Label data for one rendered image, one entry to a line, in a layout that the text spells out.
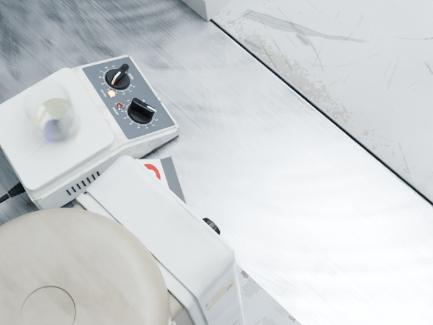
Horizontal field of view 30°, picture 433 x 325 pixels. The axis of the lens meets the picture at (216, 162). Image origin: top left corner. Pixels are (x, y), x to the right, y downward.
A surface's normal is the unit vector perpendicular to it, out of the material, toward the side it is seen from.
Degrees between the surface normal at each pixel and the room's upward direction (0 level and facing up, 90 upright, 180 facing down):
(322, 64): 0
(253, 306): 0
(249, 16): 0
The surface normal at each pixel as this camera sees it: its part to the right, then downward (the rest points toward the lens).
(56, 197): 0.54, 0.78
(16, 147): -0.06, -0.35
